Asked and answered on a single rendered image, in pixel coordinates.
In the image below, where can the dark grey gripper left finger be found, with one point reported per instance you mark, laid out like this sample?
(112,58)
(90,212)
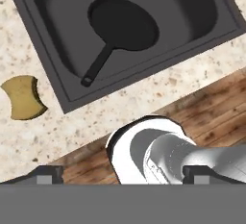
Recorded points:
(48,172)

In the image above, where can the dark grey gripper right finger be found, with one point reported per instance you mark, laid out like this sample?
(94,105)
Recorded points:
(198,172)

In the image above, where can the yellow sponge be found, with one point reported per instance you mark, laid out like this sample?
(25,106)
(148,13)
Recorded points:
(24,98)

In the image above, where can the dark grey sink basin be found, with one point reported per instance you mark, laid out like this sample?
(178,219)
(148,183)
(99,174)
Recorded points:
(192,13)

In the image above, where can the black frying pan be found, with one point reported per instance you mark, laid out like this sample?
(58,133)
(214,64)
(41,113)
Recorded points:
(128,26)

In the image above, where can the white and grey round thing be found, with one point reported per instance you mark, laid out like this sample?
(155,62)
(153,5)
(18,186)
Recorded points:
(160,151)

